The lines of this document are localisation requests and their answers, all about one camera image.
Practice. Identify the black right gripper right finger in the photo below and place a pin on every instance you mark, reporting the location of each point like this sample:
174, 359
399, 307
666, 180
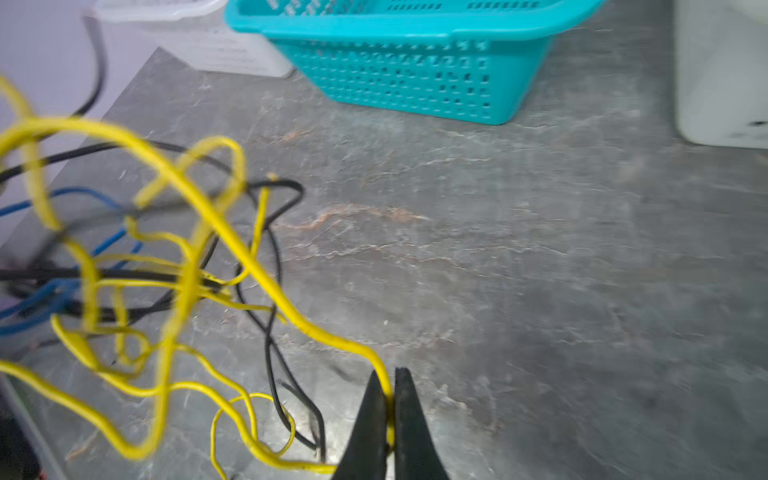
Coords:
415, 454

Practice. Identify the teal plastic basket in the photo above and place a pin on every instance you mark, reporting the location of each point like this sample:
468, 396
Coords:
467, 60

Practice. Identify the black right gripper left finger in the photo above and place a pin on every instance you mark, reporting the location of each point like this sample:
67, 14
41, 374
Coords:
365, 455

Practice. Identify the white plastic basket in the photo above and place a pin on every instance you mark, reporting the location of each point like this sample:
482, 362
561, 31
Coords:
721, 72
196, 33

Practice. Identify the white plastic basket left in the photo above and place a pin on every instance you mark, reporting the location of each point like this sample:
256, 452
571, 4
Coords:
196, 33

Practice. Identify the white plastic basket right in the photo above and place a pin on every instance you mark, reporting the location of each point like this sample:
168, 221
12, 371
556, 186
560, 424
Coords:
721, 72

